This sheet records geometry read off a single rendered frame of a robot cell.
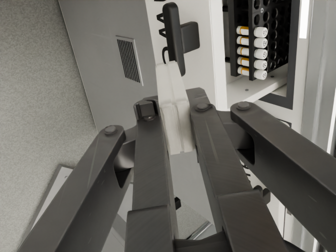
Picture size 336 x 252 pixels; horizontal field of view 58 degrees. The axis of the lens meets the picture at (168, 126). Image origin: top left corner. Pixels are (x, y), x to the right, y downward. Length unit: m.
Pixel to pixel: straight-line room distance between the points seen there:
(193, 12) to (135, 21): 0.41
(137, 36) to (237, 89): 0.34
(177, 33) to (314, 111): 0.24
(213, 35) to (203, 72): 0.04
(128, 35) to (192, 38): 0.46
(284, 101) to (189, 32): 0.22
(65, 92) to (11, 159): 0.32
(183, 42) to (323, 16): 0.18
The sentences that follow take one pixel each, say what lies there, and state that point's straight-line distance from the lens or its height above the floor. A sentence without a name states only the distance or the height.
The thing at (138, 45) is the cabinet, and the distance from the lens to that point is 0.74.
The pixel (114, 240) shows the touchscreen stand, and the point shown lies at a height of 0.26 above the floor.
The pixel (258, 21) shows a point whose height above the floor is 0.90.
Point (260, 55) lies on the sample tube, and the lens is 0.42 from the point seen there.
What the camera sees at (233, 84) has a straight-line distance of 0.49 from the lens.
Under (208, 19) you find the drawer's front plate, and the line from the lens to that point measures 0.32.
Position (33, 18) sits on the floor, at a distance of 1.19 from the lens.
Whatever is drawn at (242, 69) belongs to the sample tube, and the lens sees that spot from 0.45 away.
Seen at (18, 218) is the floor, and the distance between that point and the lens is 1.42.
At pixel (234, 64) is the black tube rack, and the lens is 0.45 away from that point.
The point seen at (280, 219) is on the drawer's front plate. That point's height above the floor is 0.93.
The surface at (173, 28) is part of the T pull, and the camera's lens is 0.30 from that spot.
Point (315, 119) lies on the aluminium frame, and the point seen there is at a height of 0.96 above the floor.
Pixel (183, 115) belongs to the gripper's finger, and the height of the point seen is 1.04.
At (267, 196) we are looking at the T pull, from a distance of 0.57.
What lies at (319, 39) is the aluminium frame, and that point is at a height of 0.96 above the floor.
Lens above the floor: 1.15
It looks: 47 degrees down
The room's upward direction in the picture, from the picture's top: 117 degrees clockwise
